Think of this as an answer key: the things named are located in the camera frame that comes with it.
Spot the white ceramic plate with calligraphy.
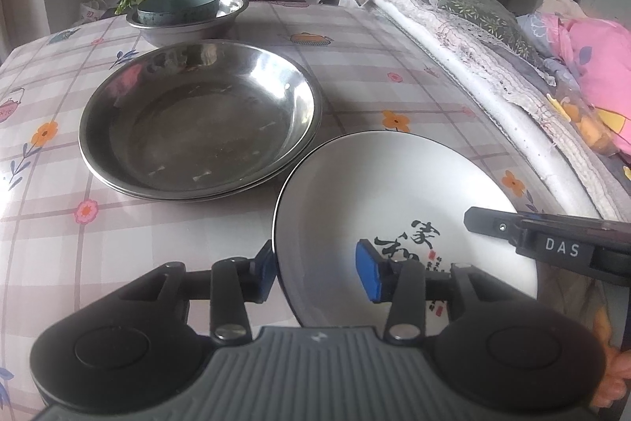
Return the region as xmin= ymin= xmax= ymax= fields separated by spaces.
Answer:
xmin=272 ymin=131 xmax=538 ymax=329

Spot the wide steel basin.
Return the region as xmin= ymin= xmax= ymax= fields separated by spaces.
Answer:
xmin=78 ymin=39 xmax=324 ymax=198
xmin=79 ymin=120 xmax=321 ymax=202

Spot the deep steel bowl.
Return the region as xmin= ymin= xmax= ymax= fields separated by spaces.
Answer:
xmin=126 ymin=0 xmax=249 ymax=47

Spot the teal ceramic bowl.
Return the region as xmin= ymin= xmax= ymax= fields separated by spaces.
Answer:
xmin=136 ymin=0 xmax=220 ymax=27

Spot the person's hand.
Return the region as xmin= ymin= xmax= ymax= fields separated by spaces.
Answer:
xmin=590 ymin=346 xmax=631 ymax=408

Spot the rolled white quilted bedding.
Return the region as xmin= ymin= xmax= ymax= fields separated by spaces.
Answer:
xmin=328 ymin=0 xmax=631 ymax=223

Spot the pink blanket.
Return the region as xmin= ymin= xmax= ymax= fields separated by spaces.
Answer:
xmin=536 ymin=0 xmax=630 ymax=155

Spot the green floral lace cushion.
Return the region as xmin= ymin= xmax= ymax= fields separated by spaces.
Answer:
xmin=430 ymin=0 xmax=557 ymax=86

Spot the white plastic bag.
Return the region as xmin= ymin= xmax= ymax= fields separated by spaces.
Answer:
xmin=75 ymin=0 xmax=118 ymax=26

